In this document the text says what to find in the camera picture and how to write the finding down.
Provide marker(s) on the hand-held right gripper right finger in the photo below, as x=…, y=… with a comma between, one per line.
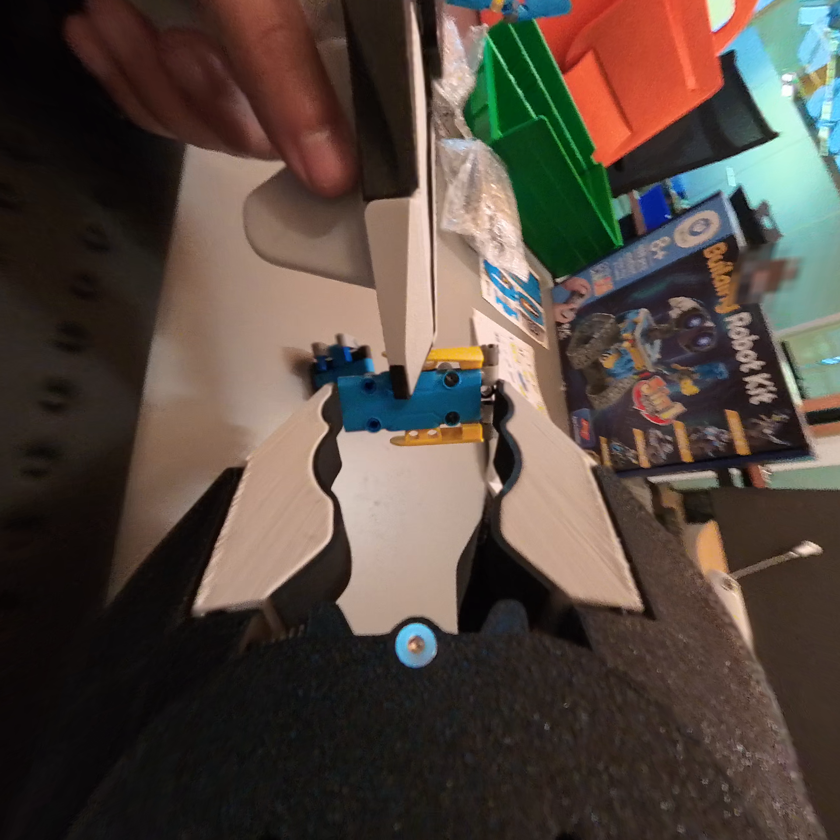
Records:
x=558, y=518

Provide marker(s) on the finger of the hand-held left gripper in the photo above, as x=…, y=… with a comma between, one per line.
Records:
x=407, y=282

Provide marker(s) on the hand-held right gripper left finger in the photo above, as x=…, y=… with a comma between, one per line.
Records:
x=275, y=525

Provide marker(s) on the yellow blue brick assembly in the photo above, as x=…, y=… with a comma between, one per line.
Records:
x=394, y=407

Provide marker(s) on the grey desk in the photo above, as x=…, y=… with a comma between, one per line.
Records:
x=216, y=315

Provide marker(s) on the person's left hand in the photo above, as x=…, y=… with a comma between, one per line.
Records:
x=229, y=79

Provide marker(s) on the blue sticker sheet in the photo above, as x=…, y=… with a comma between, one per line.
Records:
x=518, y=295

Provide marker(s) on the open instruction booklet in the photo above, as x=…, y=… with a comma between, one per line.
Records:
x=518, y=374

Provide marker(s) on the green plastic bin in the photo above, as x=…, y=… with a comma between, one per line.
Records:
x=544, y=177

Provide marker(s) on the dark blue toy kit box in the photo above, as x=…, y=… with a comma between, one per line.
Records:
x=689, y=394

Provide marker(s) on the metal rod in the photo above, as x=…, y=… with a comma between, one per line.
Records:
x=774, y=559

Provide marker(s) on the orange foam carrier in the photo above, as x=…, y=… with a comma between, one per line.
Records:
x=643, y=85

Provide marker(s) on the black dimpled foam mat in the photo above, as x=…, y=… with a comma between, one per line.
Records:
x=65, y=328

